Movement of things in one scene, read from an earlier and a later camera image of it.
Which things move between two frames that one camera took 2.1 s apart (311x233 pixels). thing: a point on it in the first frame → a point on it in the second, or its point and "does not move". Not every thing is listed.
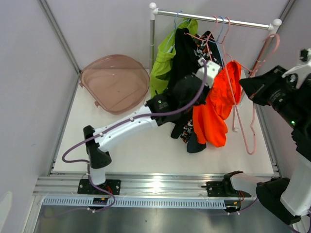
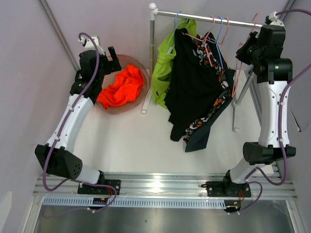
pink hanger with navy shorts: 224,36 does not move
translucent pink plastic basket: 119,83 does not move
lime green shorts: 160,71 does not move
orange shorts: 209,115 → 125,89
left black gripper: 206,90 → 112,66
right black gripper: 255,87 → 253,39
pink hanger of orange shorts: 232,60 → 239,61
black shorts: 188,85 does not move
